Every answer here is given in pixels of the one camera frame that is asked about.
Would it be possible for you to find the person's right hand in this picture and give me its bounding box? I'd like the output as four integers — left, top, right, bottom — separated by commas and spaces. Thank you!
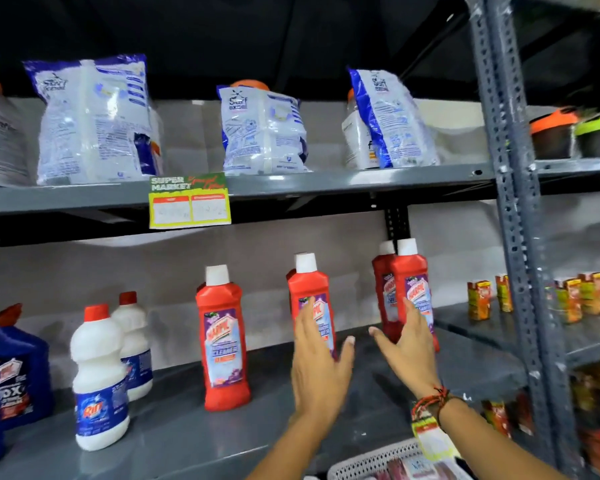
369, 297, 443, 401

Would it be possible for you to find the yellow green price tag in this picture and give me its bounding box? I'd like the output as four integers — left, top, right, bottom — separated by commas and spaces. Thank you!
411, 402, 463, 463
147, 172, 233, 230

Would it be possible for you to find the white bottle with red cap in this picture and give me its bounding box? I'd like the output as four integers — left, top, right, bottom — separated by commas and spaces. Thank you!
69, 304, 131, 452
111, 291, 155, 402

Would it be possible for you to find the small orange green carton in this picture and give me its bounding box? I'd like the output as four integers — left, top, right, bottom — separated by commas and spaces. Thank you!
577, 271, 600, 316
494, 274, 514, 313
467, 280, 493, 322
553, 277, 584, 325

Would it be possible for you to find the grey metal shelving rack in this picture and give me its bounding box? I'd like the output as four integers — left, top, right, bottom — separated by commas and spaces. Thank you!
475, 0, 600, 480

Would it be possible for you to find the black container with orange lid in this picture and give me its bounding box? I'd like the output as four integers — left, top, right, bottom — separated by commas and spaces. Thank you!
529, 108, 579, 161

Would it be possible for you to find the grey metal shelving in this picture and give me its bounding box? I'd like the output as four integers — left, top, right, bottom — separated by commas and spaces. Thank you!
0, 0, 581, 480

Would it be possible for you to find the pink wet wipes packet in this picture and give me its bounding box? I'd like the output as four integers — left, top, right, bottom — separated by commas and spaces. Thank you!
423, 460, 474, 480
373, 458, 412, 480

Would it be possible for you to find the white blue detergent bag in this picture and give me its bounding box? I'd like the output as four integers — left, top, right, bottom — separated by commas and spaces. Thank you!
23, 54, 164, 187
347, 68, 441, 170
217, 85, 311, 177

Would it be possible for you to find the person's left hand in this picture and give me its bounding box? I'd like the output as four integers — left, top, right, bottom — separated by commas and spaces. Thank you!
291, 296, 356, 427

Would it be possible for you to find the person's right forearm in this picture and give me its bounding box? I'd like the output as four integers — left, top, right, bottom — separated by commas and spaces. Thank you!
435, 397, 571, 480

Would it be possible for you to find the white plastic basket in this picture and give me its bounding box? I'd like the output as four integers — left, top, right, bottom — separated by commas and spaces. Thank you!
327, 437, 476, 480

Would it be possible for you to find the red thread bracelet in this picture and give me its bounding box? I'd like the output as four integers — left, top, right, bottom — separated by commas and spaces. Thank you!
411, 386, 454, 421

